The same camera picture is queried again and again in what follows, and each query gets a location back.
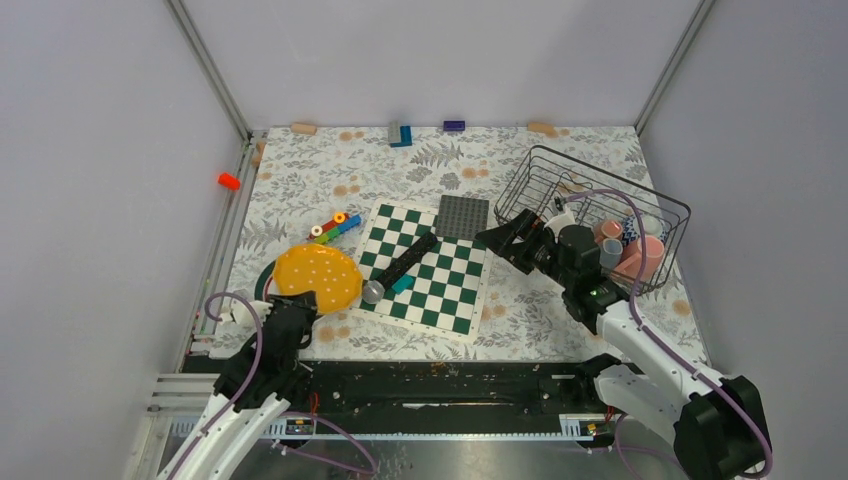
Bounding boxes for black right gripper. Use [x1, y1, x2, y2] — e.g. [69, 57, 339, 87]
[475, 208, 575, 289]

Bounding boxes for yellow orange plate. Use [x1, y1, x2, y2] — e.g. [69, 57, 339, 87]
[272, 243, 363, 315]

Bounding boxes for blue grey cup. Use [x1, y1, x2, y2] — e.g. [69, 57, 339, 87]
[599, 238, 623, 270]

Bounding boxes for blue white patterned bowl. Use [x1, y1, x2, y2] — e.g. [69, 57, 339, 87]
[620, 215, 668, 247]

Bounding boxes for large pink mug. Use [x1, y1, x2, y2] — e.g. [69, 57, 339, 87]
[614, 236, 665, 282]

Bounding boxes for white plate green rim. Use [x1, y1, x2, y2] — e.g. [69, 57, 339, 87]
[254, 261, 276, 301]

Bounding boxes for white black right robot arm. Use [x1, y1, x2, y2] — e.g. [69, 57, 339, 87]
[475, 209, 773, 479]

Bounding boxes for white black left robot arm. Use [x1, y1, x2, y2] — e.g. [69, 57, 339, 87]
[157, 291, 320, 479]

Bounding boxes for grey lego baseplate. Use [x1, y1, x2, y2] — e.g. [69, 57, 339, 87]
[434, 195, 490, 240]

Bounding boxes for green white chessboard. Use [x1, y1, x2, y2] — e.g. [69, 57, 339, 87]
[349, 198, 493, 343]

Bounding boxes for black glitter microphone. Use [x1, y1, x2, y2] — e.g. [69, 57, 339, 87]
[362, 232, 438, 305]

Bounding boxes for right wooden block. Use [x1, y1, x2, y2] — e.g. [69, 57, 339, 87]
[526, 122, 559, 138]

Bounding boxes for wooden block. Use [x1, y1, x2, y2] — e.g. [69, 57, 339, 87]
[526, 122, 559, 138]
[290, 123, 318, 136]

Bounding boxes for colourful lego brick toy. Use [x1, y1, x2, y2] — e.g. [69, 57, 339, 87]
[307, 212, 362, 244]

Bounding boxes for teal block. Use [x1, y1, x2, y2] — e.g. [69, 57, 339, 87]
[391, 274, 415, 294]

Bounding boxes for purple lego brick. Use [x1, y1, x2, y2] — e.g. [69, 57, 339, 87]
[442, 120, 466, 132]

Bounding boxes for floral table mat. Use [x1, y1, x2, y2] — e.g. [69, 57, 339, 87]
[210, 125, 711, 364]

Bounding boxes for grey blue lego bricks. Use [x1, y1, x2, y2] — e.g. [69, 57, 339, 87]
[388, 121, 412, 148]

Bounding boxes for orange red cylinder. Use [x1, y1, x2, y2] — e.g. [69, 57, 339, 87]
[217, 172, 241, 191]

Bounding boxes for left wooden block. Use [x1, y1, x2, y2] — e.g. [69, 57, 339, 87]
[290, 123, 318, 136]

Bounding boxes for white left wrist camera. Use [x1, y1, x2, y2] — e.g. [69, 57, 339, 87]
[219, 300, 272, 328]

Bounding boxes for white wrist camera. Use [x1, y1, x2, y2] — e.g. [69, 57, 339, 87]
[219, 300, 272, 328]
[545, 197, 577, 237]

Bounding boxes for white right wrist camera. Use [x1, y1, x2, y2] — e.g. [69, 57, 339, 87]
[545, 197, 577, 237]

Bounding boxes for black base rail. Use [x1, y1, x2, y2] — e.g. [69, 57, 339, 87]
[182, 354, 710, 439]

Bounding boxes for black wire dish rack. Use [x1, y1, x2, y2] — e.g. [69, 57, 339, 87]
[494, 145, 692, 294]

